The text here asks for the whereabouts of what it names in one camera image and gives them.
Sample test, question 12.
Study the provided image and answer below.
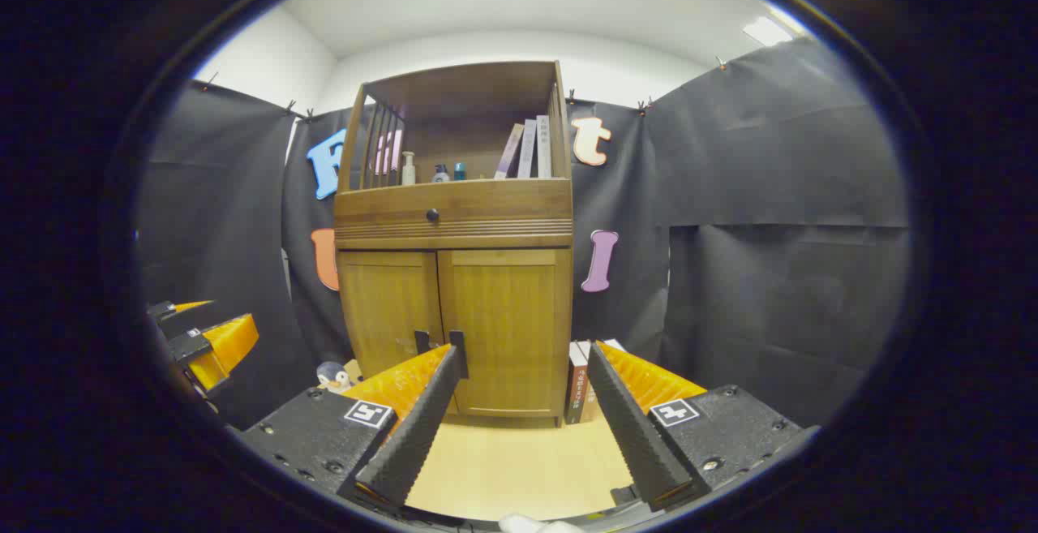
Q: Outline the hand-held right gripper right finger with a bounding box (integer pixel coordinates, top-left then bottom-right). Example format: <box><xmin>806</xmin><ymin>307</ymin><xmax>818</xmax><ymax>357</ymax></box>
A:
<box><xmin>587</xmin><ymin>341</ymin><xmax>804</xmax><ymax>514</ymax></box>

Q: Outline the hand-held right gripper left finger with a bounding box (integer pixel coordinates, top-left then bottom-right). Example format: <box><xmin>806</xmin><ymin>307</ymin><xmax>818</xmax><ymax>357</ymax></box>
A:
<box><xmin>239</xmin><ymin>344</ymin><xmax>470</xmax><ymax>509</ymax></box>

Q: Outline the wooden double-door shoe cabinet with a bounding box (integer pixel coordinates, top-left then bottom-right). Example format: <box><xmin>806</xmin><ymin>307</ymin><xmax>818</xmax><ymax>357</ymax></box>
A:
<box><xmin>332</xmin><ymin>60</ymin><xmax>575</xmax><ymax>428</ymax></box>

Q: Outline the wooden cabinet drawer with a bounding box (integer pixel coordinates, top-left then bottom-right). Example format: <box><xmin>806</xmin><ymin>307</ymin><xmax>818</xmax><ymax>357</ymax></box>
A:
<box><xmin>334</xmin><ymin>179</ymin><xmax>573</xmax><ymax>240</ymax></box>

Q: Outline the red-brown book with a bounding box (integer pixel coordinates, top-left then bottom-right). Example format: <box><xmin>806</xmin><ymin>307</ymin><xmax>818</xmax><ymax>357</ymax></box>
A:
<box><xmin>564</xmin><ymin>342</ymin><xmax>590</xmax><ymax>425</ymax></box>

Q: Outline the penguin plush toy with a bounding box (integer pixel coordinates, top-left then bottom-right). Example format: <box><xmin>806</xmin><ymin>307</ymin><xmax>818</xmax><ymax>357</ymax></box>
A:
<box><xmin>315</xmin><ymin>361</ymin><xmax>354</xmax><ymax>395</ymax></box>

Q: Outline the black backdrop cloth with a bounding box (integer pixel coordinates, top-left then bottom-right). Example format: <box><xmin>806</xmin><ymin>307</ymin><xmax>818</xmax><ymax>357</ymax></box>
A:
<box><xmin>138</xmin><ymin>37</ymin><xmax>913</xmax><ymax>430</ymax></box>

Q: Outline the lavender book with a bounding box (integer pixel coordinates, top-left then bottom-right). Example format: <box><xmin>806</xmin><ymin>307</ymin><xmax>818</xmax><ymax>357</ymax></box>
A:
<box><xmin>517</xmin><ymin>118</ymin><xmax>538</xmax><ymax>179</ymax></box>

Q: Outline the grey book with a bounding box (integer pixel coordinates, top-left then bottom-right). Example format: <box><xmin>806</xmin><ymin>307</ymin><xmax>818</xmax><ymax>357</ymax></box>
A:
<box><xmin>535</xmin><ymin>115</ymin><xmax>553</xmax><ymax>178</ymax></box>

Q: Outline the small ceiling light panel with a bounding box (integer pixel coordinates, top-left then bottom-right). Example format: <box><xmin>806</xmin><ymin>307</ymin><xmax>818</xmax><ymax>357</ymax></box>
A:
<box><xmin>742</xmin><ymin>15</ymin><xmax>796</xmax><ymax>48</ymax></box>

